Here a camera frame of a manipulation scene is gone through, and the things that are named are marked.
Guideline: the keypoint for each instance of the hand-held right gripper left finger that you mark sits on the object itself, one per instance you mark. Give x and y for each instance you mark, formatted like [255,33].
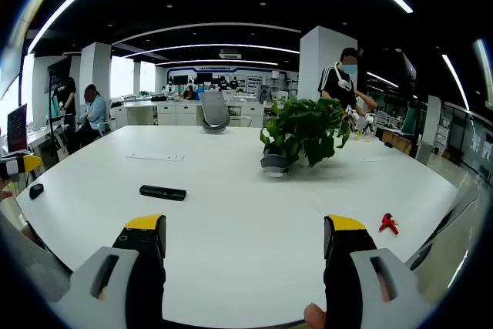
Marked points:
[115,290]

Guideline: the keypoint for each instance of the green leafy plant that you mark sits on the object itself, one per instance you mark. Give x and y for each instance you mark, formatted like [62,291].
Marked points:
[308,128]

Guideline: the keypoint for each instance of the grey office chair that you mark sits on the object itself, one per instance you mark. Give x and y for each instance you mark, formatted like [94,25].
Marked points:
[213,111]

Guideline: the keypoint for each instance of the dark computer monitor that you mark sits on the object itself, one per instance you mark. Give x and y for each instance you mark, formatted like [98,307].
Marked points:
[17,128]

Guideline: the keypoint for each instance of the red plastic clamp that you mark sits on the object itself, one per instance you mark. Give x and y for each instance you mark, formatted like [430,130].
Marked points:
[387,223]

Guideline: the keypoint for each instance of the white cabinet row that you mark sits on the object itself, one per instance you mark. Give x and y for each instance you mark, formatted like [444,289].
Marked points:
[173,113]

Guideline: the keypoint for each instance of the grey plant pot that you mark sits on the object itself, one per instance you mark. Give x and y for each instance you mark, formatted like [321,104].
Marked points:
[272,165]

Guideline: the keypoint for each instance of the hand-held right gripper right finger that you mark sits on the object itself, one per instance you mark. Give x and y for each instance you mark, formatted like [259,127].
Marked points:
[346,290]

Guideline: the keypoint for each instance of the black remote control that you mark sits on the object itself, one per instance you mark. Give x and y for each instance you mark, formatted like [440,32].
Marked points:
[162,192]

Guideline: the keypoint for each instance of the person's right hand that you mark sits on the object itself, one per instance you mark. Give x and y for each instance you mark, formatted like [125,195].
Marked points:
[315,317]

